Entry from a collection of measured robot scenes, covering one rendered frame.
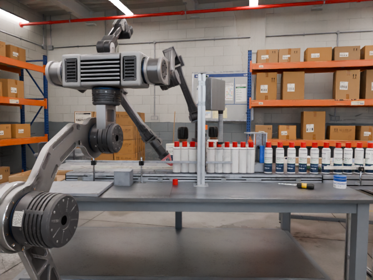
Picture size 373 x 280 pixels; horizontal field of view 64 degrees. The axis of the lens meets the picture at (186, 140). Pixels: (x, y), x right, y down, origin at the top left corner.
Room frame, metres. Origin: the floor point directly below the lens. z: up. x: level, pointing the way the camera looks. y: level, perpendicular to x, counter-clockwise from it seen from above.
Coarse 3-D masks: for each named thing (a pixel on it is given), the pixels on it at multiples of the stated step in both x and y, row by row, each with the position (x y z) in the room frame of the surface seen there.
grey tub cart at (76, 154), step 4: (40, 144) 3.67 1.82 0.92; (76, 148) 4.53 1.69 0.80; (72, 152) 4.52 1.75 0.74; (76, 152) 4.53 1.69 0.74; (80, 152) 4.53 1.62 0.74; (36, 156) 3.72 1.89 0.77; (68, 156) 3.76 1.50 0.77; (72, 156) 3.76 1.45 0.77; (76, 156) 3.77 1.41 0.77; (80, 156) 3.84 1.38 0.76; (84, 156) 4.02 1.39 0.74; (64, 160) 3.78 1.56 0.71
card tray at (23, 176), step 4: (24, 172) 1.99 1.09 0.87; (28, 172) 2.04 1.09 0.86; (60, 172) 2.07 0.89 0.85; (64, 172) 2.07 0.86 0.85; (12, 176) 1.85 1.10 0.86; (16, 176) 1.89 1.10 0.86; (20, 176) 1.94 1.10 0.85; (24, 176) 1.99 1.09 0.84; (28, 176) 2.02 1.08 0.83; (56, 176) 2.02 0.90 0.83; (60, 176) 2.02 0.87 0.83; (64, 176) 2.02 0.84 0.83; (12, 180) 1.82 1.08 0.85; (16, 180) 1.82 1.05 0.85; (20, 180) 1.82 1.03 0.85; (24, 180) 1.82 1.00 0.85; (56, 180) 1.81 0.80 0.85; (60, 180) 1.89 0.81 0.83
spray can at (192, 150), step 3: (192, 141) 1.95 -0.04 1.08; (192, 144) 1.92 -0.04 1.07; (189, 147) 1.94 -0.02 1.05; (192, 147) 1.92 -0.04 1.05; (189, 150) 1.92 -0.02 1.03; (192, 150) 1.91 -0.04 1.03; (195, 150) 1.92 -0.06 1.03; (189, 153) 1.92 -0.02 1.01; (192, 153) 1.91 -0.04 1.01; (195, 153) 1.92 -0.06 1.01; (189, 156) 1.92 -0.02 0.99; (192, 156) 1.91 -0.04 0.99; (195, 156) 1.92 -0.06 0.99; (189, 159) 1.92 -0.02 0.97; (192, 159) 1.91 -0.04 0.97; (195, 159) 1.92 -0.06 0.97; (189, 165) 1.92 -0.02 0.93; (192, 165) 1.91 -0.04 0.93; (195, 165) 1.92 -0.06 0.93; (189, 168) 1.92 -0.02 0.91; (192, 168) 1.91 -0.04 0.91; (195, 168) 1.92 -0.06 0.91; (189, 171) 1.92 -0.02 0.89; (192, 171) 1.91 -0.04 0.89; (195, 171) 1.92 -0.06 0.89
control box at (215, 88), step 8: (208, 80) 1.76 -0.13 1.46; (216, 80) 1.80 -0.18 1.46; (208, 88) 1.76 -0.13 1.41; (216, 88) 1.80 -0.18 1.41; (224, 88) 1.88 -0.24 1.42; (208, 96) 1.76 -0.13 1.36; (216, 96) 1.80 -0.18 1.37; (224, 96) 1.88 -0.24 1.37; (208, 104) 1.76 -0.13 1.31; (216, 104) 1.80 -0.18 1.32; (224, 104) 1.88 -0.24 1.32
